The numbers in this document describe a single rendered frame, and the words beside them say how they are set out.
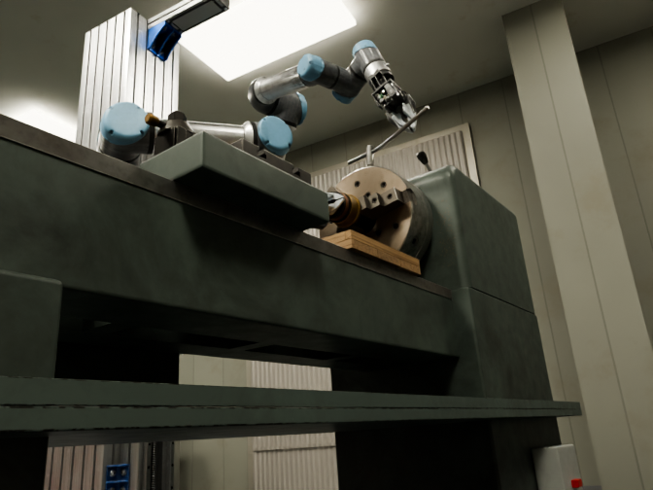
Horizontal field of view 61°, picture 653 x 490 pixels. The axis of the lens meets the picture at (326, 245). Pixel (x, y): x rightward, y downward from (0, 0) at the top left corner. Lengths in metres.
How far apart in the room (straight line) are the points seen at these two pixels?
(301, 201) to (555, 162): 3.28
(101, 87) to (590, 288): 2.97
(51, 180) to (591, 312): 3.42
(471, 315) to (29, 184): 1.14
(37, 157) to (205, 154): 0.21
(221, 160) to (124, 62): 1.38
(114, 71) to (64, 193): 1.49
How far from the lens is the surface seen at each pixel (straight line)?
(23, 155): 0.72
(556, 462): 1.74
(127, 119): 1.58
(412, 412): 0.97
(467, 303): 1.54
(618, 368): 3.76
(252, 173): 0.86
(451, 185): 1.66
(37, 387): 0.52
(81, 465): 1.80
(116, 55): 2.23
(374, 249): 1.21
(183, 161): 0.83
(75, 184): 0.74
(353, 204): 1.47
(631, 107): 5.14
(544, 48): 4.55
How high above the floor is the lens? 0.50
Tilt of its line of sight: 19 degrees up
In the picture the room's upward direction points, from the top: 4 degrees counter-clockwise
